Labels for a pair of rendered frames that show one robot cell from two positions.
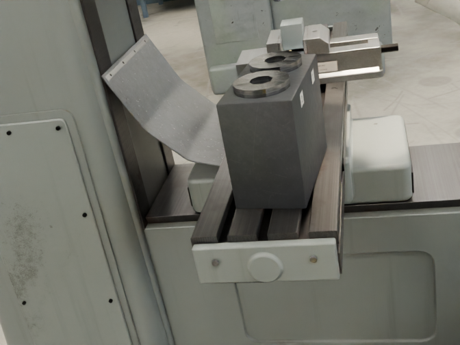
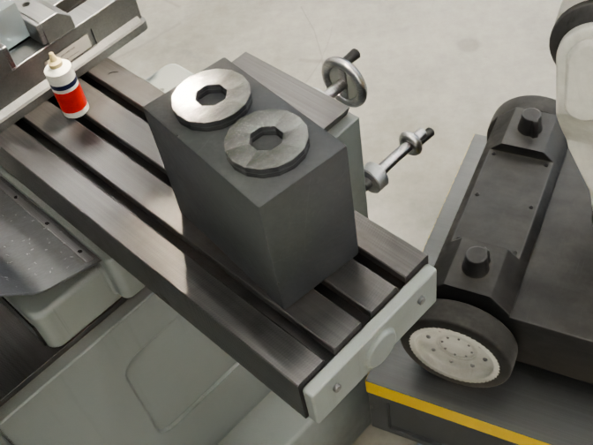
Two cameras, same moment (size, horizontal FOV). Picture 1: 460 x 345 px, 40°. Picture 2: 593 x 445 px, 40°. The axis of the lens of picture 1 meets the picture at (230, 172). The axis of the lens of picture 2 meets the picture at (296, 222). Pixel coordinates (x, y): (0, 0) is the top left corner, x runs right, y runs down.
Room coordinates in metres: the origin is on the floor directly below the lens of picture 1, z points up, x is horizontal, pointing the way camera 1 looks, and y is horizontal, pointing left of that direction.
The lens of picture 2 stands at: (0.55, 0.41, 1.74)
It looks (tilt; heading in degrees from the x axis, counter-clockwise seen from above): 50 degrees down; 307
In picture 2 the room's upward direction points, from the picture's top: 11 degrees counter-clockwise
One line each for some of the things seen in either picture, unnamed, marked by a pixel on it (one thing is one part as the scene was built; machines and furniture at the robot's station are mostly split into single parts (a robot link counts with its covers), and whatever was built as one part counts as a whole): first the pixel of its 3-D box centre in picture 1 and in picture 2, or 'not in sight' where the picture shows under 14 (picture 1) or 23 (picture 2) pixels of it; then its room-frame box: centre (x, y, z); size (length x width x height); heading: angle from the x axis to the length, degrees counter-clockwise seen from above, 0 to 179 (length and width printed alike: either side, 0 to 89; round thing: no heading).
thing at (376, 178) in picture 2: not in sight; (398, 154); (1.06, -0.65, 0.54); 0.22 x 0.06 x 0.06; 75
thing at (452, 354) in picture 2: not in sight; (457, 343); (0.79, -0.30, 0.50); 0.20 x 0.05 x 0.20; 4
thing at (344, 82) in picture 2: not in sight; (332, 91); (1.20, -0.65, 0.66); 0.16 x 0.12 x 0.12; 75
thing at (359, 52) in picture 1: (307, 53); (27, 41); (1.49, -0.24, 1.01); 0.35 x 0.15 x 0.11; 76
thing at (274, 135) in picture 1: (276, 125); (253, 178); (0.98, -0.09, 1.06); 0.22 x 0.12 x 0.20; 159
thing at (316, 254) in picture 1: (297, 109); (77, 126); (1.39, -0.19, 0.92); 1.24 x 0.23 x 0.08; 165
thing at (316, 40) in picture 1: (317, 38); (33, 13); (1.49, -0.27, 1.05); 0.12 x 0.06 x 0.04; 166
